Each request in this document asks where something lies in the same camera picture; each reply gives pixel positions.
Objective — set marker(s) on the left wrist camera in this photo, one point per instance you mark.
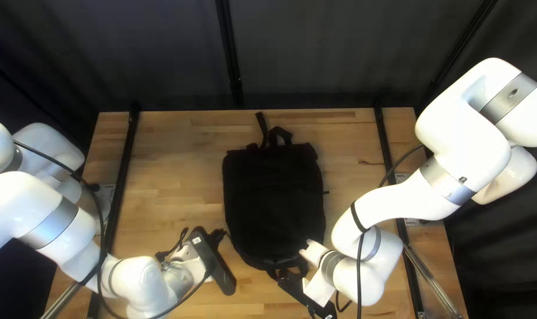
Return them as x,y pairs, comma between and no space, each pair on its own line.
213,266

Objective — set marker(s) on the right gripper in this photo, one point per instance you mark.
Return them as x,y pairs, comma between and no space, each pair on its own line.
313,252

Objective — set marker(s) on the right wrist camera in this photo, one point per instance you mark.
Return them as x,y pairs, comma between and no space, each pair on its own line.
303,292

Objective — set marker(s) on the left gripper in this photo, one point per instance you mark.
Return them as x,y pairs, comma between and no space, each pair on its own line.
196,266

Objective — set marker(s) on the black backpack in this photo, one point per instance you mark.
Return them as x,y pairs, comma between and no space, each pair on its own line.
272,199

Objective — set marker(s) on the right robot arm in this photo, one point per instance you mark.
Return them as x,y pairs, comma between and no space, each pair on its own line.
463,133

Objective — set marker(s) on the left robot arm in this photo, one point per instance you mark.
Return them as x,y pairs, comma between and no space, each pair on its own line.
29,208

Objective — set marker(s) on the black frame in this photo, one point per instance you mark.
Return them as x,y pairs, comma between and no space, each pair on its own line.
230,66

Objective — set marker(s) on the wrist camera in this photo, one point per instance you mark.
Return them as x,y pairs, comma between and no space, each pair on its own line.
303,292
213,266

